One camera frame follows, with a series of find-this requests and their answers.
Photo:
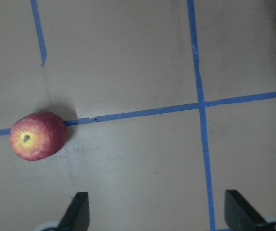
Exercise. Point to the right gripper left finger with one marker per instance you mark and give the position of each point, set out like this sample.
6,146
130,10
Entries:
77,216

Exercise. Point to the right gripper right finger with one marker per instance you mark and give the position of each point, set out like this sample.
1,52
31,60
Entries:
240,215

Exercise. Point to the red apple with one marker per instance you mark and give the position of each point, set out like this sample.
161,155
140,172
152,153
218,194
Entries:
38,136

